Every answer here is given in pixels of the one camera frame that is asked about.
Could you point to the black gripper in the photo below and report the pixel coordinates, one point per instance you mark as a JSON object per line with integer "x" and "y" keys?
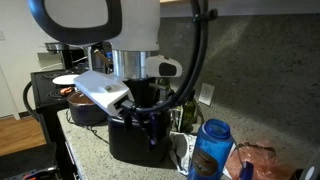
{"x": 143, "y": 93}

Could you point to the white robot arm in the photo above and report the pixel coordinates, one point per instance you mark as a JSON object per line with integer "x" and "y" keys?
{"x": 140, "y": 26}

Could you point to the dark pot orange interior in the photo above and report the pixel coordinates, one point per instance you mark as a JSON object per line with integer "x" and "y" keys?
{"x": 85, "y": 115}

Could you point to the black toaster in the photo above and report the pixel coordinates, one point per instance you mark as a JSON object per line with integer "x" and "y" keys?
{"x": 133, "y": 150}

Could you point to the clear glass bottle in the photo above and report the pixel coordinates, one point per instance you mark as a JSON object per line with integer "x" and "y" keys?
{"x": 176, "y": 120}

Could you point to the white crumpled bag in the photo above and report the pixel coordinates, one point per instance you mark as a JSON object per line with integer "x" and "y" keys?
{"x": 181, "y": 150}

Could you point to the green olive oil bottle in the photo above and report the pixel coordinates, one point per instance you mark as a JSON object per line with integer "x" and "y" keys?
{"x": 189, "y": 115}

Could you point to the blue water bottle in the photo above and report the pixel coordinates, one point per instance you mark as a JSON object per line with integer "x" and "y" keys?
{"x": 210, "y": 150}

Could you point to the white round plate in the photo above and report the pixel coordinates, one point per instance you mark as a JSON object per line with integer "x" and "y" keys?
{"x": 65, "y": 79}

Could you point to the black stove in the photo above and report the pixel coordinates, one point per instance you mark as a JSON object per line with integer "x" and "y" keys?
{"x": 43, "y": 90}

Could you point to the steel coffee maker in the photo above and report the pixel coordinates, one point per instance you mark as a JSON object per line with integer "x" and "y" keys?
{"x": 56, "y": 46}

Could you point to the black tool tray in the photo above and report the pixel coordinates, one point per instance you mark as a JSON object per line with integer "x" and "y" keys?
{"x": 26, "y": 160}

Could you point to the pink plastic bag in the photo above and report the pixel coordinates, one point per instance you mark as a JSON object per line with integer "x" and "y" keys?
{"x": 266, "y": 163}

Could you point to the black grey round device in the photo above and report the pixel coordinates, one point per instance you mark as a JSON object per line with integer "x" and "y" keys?
{"x": 310, "y": 173}

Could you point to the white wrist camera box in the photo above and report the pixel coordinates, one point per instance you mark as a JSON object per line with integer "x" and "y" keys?
{"x": 100, "y": 88}

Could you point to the white wall outlet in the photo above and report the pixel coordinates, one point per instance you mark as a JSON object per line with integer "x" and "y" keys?
{"x": 206, "y": 94}

